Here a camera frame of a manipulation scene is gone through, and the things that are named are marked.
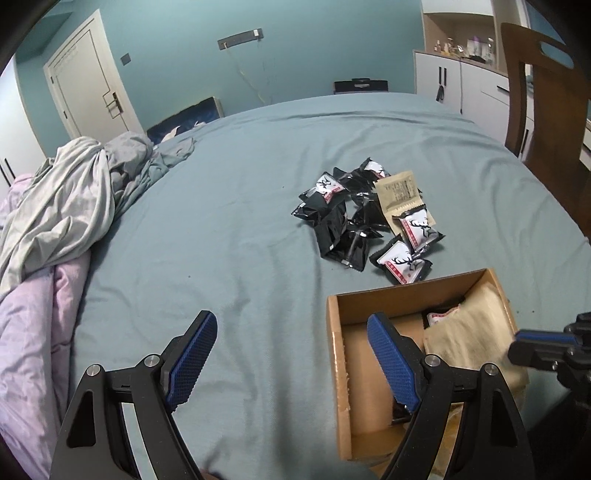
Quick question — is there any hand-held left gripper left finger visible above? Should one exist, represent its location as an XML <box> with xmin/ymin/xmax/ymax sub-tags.
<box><xmin>48</xmin><ymin>310</ymin><xmax>219</xmax><ymax>480</ymax></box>

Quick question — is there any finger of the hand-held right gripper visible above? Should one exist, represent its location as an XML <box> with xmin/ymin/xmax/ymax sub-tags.
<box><xmin>508</xmin><ymin>329</ymin><xmax>587</xmax><ymax>370</ymax></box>
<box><xmin>563</xmin><ymin>311</ymin><xmax>591</xmax><ymax>344</ymax></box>

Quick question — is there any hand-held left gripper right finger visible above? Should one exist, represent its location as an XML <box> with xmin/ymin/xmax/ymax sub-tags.
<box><xmin>367</xmin><ymin>313</ymin><xmax>529</xmax><ymax>480</ymax></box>

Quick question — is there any brown cardboard box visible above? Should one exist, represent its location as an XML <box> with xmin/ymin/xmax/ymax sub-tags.
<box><xmin>326</xmin><ymin>268</ymin><xmax>529</xmax><ymax>462</ymax></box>

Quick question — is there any beige snack packet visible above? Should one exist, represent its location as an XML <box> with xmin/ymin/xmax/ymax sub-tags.
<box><xmin>373</xmin><ymin>170</ymin><xmax>426</xmax><ymax>232</ymax></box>
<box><xmin>424</xmin><ymin>281</ymin><xmax>528</xmax><ymax>393</ymax></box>

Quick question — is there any white print foil packet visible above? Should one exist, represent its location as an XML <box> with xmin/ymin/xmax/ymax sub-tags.
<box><xmin>425</xmin><ymin>305</ymin><xmax>463</xmax><ymax>329</ymax></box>

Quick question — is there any pile of black snack packets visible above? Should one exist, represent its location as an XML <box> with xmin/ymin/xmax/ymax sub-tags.
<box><xmin>290</xmin><ymin>158</ymin><xmax>446</xmax><ymax>286</ymax></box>

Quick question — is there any pink duvet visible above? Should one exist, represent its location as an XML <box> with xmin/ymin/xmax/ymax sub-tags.
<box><xmin>0</xmin><ymin>173</ymin><xmax>93</xmax><ymax>480</ymax></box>

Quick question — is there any brown wooden chair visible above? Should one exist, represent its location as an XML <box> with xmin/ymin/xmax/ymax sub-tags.
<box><xmin>501</xmin><ymin>22</ymin><xmax>591</xmax><ymax>232</ymax></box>

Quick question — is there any crumpled grey blanket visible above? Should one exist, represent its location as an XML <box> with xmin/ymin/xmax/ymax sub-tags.
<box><xmin>0</xmin><ymin>130</ymin><xmax>199</xmax><ymax>296</ymax></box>

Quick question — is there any dark blue framed picture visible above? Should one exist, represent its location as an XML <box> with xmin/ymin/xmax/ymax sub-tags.
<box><xmin>147</xmin><ymin>96</ymin><xmax>225</xmax><ymax>145</ymax></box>

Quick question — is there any white cabinet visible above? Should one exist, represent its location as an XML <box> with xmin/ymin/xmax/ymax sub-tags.
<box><xmin>412</xmin><ymin>0</ymin><xmax>536</xmax><ymax>162</ymax></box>

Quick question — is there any white wardrobe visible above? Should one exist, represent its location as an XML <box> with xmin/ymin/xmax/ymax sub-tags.
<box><xmin>0</xmin><ymin>60</ymin><xmax>47</xmax><ymax>190</ymax></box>

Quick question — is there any group of small bottles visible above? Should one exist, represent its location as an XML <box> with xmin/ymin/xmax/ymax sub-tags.
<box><xmin>431</xmin><ymin>36</ymin><xmax>497</xmax><ymax>63</ymax></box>

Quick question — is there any white door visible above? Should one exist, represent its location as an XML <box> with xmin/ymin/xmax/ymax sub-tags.
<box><xmin>44</xmin><ymin>9</ymin><xmax>144</xmax><ymax>139</ymax></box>

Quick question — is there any black bag by wall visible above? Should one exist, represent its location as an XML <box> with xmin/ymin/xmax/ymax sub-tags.
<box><xmin>334</xmin><ymin>78</ymin><xmax>389</xmax><ymax>95</ymax></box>

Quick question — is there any thin hanging cable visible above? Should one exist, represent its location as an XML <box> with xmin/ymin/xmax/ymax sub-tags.
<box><xmin>224</xmin><ymin>46</ymin><xmax>273</xmax><ymax>104</ymax></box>

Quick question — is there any grey wall bracket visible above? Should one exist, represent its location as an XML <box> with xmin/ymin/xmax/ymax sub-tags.
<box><xmin>218</xmin><ymin>28</ymin><xmax>264</xmax><ymax>49</ymax></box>

